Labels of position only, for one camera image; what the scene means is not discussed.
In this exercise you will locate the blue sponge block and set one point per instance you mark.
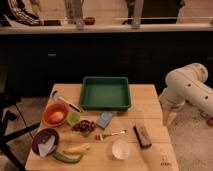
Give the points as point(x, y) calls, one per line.
point(104, 119)

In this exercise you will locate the white round cup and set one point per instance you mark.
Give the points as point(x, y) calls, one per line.
point(121, 149)

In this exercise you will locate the orange bowl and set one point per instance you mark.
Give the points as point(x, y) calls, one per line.
point(56, 107)

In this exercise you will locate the white folded paper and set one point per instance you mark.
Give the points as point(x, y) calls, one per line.
point(46, 145)

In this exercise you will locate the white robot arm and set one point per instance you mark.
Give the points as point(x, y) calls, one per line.
point(186, 84)

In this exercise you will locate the green plastic tray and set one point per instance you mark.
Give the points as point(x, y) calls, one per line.
point(105, 93)

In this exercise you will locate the orange egg-shaped ball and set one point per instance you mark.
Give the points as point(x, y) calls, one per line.
point(56, 117)

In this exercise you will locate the light green cup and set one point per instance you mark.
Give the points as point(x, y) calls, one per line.
point(73, 118)

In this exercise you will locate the dark grape bunch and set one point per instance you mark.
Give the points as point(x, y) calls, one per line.
point(84, 126)

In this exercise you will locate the person in striped jacket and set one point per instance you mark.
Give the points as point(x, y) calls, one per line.
point(15, 10)

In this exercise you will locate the brown black board eraser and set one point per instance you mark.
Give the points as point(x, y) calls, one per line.
point(142, 136)

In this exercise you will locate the yellow corn cob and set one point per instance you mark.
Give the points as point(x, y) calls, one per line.
point(79, 149)

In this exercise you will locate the green chili pepper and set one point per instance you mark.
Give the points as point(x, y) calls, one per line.
point(62, 158)

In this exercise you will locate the dark purple bowl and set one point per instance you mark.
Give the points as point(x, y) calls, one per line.
point(42, 134)

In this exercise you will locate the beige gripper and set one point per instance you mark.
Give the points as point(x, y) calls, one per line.
point(168, 117)

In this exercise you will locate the black tablet on counter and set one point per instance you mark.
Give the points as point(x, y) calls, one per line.
point(52, 23)

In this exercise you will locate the red bowl on counter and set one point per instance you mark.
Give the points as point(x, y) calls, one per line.
point(89, 21)

